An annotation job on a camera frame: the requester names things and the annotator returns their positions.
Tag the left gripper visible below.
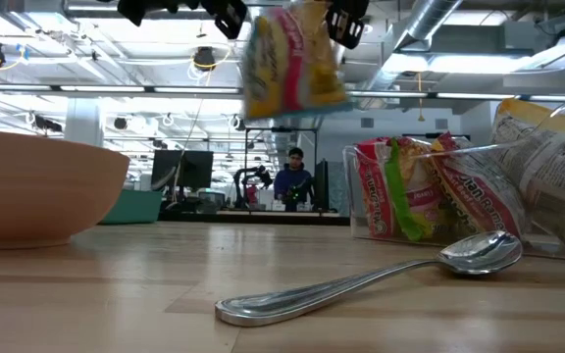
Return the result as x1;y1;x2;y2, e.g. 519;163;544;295
201;0;370;50

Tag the silver blue food packet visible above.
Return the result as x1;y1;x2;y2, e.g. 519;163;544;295
241;0;353;121

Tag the small teal plastic bin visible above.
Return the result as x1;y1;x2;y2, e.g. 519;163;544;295
99;189;165;226

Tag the small red ramen packet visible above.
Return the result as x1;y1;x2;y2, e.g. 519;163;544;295
385;138;454;242

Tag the roast beef ramen packet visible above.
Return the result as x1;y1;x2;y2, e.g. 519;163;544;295
429;131;529;241

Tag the shiny silver spoon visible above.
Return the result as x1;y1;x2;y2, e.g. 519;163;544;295
214;229;525;328

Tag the long ceiling light strip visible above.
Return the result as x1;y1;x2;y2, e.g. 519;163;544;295
0;82;565;103

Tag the black desk monitor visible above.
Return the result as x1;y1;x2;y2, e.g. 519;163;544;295
151;149;184;190
182;150;215;190

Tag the person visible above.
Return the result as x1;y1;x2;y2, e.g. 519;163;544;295
273;146;315;213

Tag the black background equipment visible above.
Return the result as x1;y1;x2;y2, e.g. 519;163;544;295
313;159;332;212

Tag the clear plastic container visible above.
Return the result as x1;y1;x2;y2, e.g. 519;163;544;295
342;95;565;263

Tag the large ribbed silver duct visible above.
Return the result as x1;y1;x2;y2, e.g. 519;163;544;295
262;117;306;148

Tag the slim silver duct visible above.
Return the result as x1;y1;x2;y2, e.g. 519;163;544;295
360;0;463;94

